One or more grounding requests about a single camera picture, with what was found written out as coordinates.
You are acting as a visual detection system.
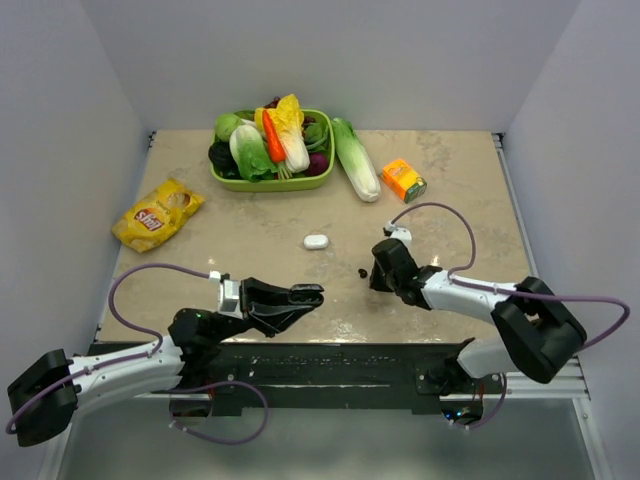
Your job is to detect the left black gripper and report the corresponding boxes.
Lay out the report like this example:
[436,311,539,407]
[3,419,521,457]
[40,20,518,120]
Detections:
[208,277,313,344]

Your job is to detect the black earbud charging case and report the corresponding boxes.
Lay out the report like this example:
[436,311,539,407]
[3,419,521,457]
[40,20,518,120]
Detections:
[288,283,324,308]

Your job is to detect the white earbud charging case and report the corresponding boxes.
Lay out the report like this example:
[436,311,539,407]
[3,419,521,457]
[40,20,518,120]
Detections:
[303,234,330,251]

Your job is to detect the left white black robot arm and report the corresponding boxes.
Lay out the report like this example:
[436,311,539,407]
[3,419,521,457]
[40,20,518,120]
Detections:
[5,271,324,447]

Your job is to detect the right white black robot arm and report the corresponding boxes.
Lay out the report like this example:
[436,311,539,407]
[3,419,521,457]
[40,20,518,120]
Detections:
[370,238,587,395]

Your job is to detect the orange juice carton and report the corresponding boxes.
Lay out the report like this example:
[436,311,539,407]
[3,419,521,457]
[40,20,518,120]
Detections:
[381,158,427,204]

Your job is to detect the napa cabbage on table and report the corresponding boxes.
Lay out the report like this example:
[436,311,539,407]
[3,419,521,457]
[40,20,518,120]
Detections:
[331,118,380,203]

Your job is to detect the green plastic vegetable tray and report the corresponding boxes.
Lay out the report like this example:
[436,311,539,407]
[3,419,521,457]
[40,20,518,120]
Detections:
[209,109,335,193]

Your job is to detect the purple onion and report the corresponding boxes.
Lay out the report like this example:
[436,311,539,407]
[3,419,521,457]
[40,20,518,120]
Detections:
[304,152,329,177]

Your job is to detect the yellow Lays chips bag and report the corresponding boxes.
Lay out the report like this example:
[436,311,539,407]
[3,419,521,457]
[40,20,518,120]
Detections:
[111,178,205,253]

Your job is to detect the orange toy carrot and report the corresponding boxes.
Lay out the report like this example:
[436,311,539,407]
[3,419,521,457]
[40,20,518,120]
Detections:
[262,109,286,164]

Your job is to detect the black round vegetable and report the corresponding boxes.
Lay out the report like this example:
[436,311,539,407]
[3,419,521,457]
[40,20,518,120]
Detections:
[208,142,237,171]

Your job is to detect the green white bok choy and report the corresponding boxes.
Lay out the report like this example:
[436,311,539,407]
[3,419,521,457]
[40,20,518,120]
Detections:
[229,125,277,182]

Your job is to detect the dark green leafy vegetable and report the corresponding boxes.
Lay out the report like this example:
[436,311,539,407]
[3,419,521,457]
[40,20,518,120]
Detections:
[303,120,329,153]

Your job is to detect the green round vegetable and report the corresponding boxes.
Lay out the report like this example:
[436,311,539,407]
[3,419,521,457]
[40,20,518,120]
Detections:
[214,113,244,142]

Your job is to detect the yellow white cabbage in tray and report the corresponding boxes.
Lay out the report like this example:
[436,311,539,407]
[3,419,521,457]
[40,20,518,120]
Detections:
[254,94,310,174]

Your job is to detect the dark red grapes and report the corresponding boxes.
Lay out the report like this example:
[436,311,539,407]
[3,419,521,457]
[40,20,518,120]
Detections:
[265,96,281,109]

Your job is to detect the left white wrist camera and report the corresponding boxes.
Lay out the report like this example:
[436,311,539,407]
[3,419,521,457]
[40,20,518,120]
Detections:
[209,270,242,319]

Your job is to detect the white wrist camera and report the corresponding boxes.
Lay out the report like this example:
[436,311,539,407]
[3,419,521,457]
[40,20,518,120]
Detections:
[383,221,413,248]
[209,270,242,319]

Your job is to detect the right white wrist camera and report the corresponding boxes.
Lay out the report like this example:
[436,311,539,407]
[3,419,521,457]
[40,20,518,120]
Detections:
[383,221,413,248]

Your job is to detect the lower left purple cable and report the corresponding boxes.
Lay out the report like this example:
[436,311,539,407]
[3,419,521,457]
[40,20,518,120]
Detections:
[167,374,271,444]

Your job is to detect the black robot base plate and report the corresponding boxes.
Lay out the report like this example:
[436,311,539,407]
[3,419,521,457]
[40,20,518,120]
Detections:
[89,338,501,417]

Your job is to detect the aluminium frame rail right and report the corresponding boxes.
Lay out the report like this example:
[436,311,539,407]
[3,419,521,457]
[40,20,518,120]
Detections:
[490,132,555,291]

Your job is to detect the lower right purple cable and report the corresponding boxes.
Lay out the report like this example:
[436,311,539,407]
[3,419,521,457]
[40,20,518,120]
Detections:
[447,372,508,431]

